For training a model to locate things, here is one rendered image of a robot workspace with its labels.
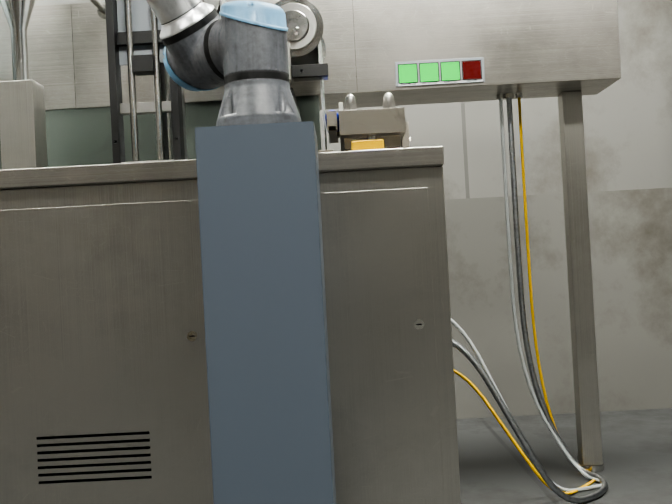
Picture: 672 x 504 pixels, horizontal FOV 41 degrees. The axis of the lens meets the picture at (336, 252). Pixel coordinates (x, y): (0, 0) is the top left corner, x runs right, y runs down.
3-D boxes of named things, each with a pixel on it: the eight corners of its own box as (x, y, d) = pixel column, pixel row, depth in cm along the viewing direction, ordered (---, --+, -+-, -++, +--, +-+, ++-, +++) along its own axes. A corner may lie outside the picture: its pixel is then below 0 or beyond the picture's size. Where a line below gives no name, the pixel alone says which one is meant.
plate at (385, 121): (339, 135, 218) (338, 110, 218) (341, 155, 258) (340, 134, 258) (405, 131, 218) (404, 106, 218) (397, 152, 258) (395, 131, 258)
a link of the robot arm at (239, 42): (252, 66, 152) (248, -13, 152) (204, 81, 161) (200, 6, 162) (304, 74, 160) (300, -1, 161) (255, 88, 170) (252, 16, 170)
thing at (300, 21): (301, 4, 221) (313, 33, 221) (301, 7, 223) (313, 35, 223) (273, 16, 221) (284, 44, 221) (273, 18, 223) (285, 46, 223)
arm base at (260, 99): (299, 123, 153) (296, 65, 153) (210, 128, 153) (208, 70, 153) (303, 136, 168) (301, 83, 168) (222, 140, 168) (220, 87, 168)
